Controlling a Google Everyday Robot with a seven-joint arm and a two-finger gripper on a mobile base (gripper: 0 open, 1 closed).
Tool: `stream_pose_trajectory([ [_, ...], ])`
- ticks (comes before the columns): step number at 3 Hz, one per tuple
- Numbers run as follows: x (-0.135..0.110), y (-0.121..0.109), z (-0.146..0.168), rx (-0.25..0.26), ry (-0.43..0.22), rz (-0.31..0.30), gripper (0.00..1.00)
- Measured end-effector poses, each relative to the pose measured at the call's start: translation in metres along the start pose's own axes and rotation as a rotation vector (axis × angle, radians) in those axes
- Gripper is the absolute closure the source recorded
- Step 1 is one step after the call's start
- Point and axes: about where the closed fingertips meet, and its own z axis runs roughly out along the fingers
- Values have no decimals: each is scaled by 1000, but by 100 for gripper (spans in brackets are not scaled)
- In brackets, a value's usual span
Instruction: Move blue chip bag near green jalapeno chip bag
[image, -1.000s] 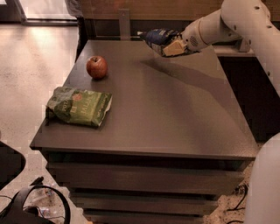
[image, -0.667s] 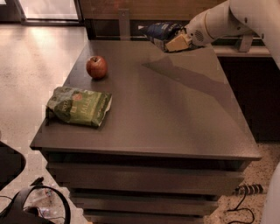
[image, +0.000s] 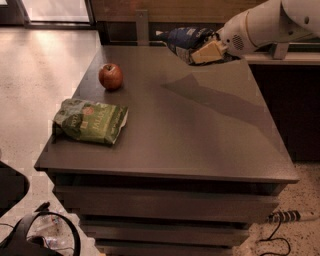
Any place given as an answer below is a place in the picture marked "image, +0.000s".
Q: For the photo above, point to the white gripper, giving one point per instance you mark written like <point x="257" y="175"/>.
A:
<point x="234" y="36"/>

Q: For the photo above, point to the blue chip bag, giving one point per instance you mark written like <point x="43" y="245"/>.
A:
<point x="185" y="40"/>

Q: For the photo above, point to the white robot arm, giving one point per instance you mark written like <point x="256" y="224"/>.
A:
<point x="274" y="21"/>

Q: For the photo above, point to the green jalapeno chip bag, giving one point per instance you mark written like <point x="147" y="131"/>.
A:
<point x="89" y="121"/>

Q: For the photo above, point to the red apple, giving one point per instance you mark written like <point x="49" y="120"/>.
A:
<point x="110" y="77"/>

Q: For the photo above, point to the white power strip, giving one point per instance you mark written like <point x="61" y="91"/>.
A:
<point x="291" y="216"/>

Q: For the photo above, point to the black chair edge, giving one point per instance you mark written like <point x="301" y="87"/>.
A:
<point x="13" y="187"/>

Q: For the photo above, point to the black headset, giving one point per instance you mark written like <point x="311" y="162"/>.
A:
<point x="28" y="236"/>

